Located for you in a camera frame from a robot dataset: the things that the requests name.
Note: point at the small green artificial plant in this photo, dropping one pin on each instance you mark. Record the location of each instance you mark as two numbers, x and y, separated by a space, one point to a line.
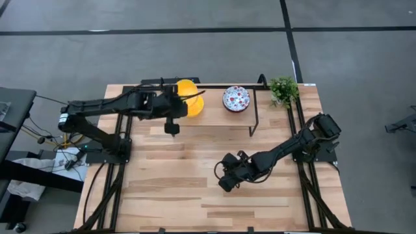
283 89

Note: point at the black clamp bracket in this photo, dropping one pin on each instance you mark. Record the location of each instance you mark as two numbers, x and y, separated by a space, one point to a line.
250 230
161 231

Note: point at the black metal table frame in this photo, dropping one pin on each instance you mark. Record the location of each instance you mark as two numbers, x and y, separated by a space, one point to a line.
213 86

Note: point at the red floral-print mini bowl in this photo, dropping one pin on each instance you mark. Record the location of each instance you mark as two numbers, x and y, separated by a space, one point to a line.
236 98

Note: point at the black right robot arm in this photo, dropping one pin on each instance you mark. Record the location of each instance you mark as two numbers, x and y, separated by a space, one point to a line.
286 148

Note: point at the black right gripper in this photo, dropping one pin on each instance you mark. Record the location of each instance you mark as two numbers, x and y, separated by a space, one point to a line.
242 170

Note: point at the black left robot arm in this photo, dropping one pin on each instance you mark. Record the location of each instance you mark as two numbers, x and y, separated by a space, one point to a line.
97 105

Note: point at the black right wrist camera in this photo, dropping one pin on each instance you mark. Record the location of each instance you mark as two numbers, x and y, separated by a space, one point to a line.
227 185

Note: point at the yellow plastic mini bowl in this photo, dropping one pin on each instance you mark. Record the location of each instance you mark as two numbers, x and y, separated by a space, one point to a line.
196 109
187 87

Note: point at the black office chair base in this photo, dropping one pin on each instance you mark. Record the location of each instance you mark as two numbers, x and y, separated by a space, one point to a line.
403 123

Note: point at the white crumpled cloth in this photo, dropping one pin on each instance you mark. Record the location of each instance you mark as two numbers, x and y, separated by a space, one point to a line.
29 191

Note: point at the grey item on desk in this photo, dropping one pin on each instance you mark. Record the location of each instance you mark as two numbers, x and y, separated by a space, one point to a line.
4 110

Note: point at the black caster wheel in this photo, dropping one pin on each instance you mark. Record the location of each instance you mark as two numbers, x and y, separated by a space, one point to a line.
19 227

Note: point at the black desk crossbeam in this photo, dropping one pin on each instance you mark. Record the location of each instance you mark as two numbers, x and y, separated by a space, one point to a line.
39 177

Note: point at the black bar-shaped device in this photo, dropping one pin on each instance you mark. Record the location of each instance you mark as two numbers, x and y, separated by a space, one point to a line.
152 80

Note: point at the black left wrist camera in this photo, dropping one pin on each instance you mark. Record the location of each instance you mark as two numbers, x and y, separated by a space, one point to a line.
171 129

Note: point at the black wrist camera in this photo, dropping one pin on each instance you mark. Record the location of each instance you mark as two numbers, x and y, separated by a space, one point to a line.
171 129
227 185

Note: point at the dark grey desk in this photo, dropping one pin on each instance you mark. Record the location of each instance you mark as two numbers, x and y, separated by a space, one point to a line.
16 104

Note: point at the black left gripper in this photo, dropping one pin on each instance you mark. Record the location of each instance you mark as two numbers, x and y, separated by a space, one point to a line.
162 105

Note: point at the black arched bracket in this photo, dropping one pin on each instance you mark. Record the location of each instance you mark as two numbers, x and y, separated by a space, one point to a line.
261 75

